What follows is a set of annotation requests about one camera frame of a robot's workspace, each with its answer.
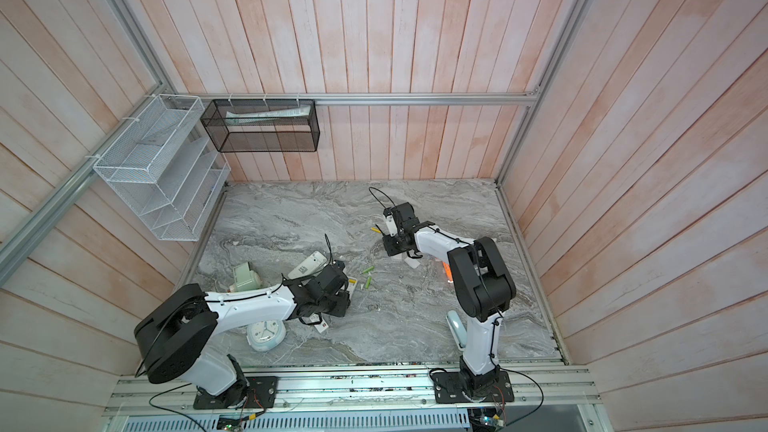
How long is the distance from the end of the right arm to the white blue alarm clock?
38 cm

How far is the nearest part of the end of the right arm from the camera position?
732 millimetres

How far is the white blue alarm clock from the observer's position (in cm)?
80
